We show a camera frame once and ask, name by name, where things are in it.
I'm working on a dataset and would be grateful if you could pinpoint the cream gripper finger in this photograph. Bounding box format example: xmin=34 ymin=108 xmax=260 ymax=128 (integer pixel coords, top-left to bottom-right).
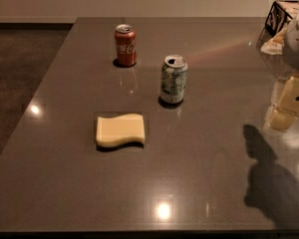
xmin=266 ymin=107 xmax=298 ymax=131

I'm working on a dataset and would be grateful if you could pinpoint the red coke can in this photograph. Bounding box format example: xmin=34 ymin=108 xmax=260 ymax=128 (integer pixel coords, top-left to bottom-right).
xmin=115 ymin=24 xmax=137 ymax=67

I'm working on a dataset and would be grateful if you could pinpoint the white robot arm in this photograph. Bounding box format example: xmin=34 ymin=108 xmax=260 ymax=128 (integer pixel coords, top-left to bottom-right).
xmin=260 ymin=0 xmax=299 ymax=131

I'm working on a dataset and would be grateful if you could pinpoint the white green soda can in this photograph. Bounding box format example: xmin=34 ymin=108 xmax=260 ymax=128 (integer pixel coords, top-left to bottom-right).
xmin=160 ymin=55 xmax=188 ymax=105

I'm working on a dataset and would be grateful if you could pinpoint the white packet beside basket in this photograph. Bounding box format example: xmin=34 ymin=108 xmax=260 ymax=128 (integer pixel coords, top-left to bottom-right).
xmin=260 ymin=28 xmax=286 ymax=55

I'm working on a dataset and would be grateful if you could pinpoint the yellow sponge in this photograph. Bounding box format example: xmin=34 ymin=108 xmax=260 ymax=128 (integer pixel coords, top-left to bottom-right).
xmin=96 ymin=114 xmax=146 ymax=148

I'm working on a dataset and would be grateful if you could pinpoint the black wire basket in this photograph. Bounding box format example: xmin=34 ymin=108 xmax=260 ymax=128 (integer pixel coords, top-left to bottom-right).
xmin=265 ymin=0 xmax=299 ymax=36

